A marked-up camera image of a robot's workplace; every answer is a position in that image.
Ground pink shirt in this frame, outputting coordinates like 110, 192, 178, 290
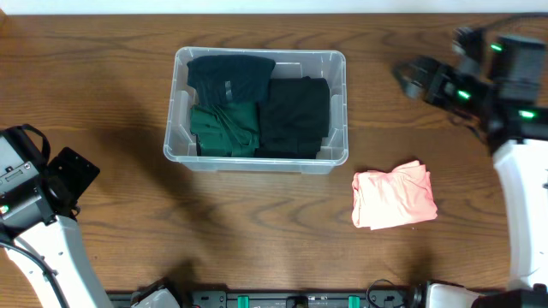
351, 160, 438, 230

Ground black pants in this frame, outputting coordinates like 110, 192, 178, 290
255, 77, 331, 159

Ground green garment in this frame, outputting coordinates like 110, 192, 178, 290
190, 102, 260, 157

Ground dark teal garment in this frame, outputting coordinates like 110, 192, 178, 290
187, 55, 276, 105

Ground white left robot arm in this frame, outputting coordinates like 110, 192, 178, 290
1, 147, 112, 307

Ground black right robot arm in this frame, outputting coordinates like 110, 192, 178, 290
392, 31, 547, 307

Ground clear plastic storage bin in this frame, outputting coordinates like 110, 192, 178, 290
164, 46, 349, 175

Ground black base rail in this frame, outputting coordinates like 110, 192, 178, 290
107, 280, 426, 308

